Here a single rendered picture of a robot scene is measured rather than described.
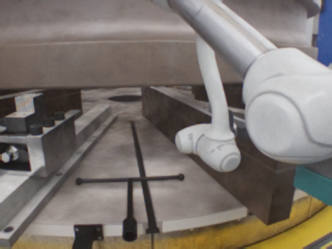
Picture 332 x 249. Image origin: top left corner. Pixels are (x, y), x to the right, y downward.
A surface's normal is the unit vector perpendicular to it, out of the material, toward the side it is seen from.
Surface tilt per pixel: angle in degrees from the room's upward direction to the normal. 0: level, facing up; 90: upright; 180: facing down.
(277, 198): 90
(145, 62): 90
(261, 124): 93
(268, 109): 97
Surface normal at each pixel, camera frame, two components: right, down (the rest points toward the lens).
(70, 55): 0.01, 0.28
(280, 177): 0.33, 0.26
